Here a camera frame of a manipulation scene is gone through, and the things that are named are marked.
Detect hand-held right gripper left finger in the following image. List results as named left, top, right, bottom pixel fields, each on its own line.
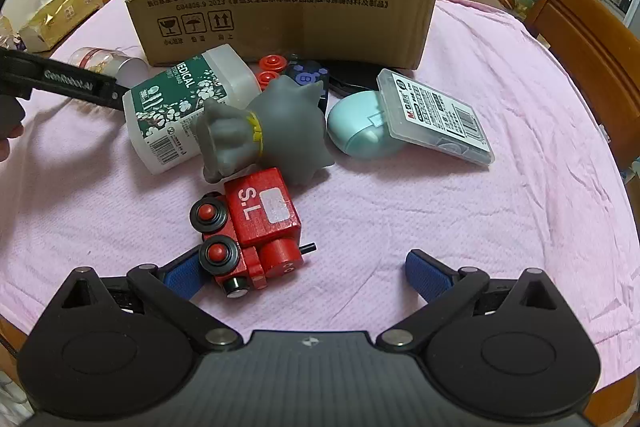
left=47, top=252, right=242, bottom=350

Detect pink tablecloth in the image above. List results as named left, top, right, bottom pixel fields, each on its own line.
left=0, top=0, right=640, bottom=343

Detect brown cardboard box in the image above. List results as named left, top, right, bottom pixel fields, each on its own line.
left=124, top=0, right=438, bottom=72

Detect blue toy train car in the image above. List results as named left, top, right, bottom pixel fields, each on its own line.
left=257, top=53, right=332, bottom=102

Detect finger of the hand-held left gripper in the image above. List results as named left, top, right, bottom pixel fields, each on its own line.
left=95, top=77, right=132, bottom=112

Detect small glass jar red contents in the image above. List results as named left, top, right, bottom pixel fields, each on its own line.
left=70, top=47, right=148, bottom=88

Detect wooden chair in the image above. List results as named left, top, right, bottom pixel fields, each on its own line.
left=525, top=0, right=640, bottom=168

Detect red wooden toy train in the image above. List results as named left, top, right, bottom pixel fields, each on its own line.
left=189, top=167, right=317, bottom=299

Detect gold wrapped package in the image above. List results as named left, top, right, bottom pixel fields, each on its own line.
left=20, top=0, right=101, bottom=52

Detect person's left hand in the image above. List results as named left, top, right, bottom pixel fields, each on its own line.
left=0, top=124, right=25, bottom=164

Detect grey cat toy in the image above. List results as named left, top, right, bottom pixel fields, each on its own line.
left=192, top=74, right=336, bottom=188

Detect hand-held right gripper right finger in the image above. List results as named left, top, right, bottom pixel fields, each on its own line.
left=377, top=249, right=571, bottom=353

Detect teal earbud case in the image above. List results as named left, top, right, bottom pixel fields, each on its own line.
left=326, top=89, right=408, bottom=156

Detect white plastic bottle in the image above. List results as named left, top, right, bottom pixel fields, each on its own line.
left=122, top=44, right=263, bottom=175

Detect clear plastic card case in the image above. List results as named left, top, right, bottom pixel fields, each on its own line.
left=375, top=68, right=496, bottom=168

